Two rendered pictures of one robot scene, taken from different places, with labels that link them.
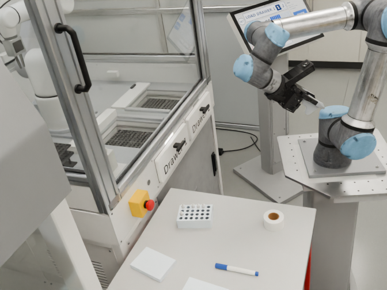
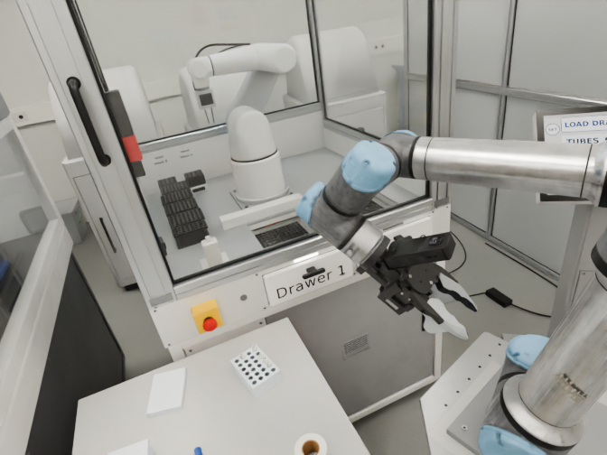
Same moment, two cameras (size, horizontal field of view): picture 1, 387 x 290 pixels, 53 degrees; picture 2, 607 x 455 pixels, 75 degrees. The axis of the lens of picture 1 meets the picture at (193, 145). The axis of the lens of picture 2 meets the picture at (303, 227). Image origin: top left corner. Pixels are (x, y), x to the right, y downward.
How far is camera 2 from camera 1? 0.94 m
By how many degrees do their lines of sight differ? 39
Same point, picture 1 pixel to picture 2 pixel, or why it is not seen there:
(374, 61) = (589, 306)
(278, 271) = not seen: outside the picture
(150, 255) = (173, 380)
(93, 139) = (129, 222)
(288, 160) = (452, 380)
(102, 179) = (142, 269)
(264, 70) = (331, 220)
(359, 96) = (542, 360)
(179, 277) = (164, 428)
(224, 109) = (552, 248)
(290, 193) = not seen: hidden behind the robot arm
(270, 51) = (340, 192)
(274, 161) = not seen: hidden behind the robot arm
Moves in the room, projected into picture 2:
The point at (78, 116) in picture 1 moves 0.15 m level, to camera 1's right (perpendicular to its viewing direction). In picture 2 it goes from (101, 190) to (132, 203)
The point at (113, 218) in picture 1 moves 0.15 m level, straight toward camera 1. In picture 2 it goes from (157, 317) to (116, 357)
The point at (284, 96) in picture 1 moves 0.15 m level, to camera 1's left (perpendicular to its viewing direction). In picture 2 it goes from (388, 279) to (322, 256)
